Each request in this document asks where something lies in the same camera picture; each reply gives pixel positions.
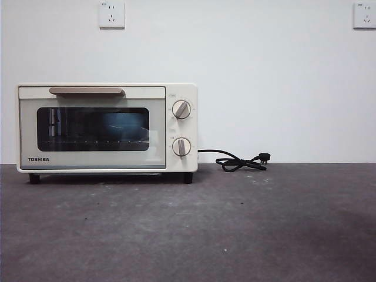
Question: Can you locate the blue bowl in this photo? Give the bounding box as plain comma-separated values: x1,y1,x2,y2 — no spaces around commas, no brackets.
100,112,145,142

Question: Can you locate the beige oven knob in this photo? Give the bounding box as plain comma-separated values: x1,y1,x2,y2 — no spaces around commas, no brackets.
171,99,192,120
171,137,192,160

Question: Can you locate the white wall socket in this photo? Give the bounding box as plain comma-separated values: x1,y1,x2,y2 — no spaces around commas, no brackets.
353,2,376,30
98,2,126,30

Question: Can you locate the cream Toshiba toaster oven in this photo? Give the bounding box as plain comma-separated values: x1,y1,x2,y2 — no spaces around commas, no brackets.
16,82,199,185

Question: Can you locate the black oven power cable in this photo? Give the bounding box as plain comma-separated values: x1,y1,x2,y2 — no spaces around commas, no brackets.
197,149,272,173

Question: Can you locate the chrome wire oven rack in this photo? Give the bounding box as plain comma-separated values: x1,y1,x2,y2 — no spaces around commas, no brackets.
39,139,149,146

